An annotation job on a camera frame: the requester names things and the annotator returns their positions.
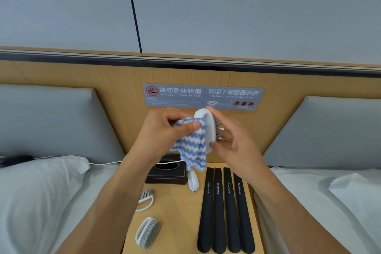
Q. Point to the black charging device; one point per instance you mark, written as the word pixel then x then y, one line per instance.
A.
pixel 16 160

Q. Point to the person's left hand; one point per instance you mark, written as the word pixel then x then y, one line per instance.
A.
pixel 160 140

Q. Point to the wooden nightstand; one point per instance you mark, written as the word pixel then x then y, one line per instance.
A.
pixel 178 203

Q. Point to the wooden headboard panel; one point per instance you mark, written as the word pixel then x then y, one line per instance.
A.
pixel 74 75

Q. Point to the person's right forearm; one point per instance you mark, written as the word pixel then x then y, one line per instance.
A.
pixel 291 221

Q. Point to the blue white striped cloth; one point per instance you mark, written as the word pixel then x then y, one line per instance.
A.
pixel 193 146

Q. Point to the person's left forearm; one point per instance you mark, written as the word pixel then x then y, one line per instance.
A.
pixel 104 212

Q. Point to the grey headboard cushion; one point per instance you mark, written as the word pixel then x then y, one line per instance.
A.
pixel 47 120
pixel 333 134

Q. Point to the white brush grey bristles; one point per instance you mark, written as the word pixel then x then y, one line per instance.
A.
pixel 209 125
pixel 193 181
pixel 146 196
pixel 150 233

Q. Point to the grey wall sign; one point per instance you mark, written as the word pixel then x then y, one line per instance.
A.
pixel 172 96

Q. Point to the person's right hand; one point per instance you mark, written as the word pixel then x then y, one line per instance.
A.
pixel 244 152

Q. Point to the black leather tissue box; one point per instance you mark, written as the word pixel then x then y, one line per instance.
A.
pixel 157 178

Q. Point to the white pillow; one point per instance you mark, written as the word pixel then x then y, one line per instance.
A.
pixel 35 197
pixel 357 200

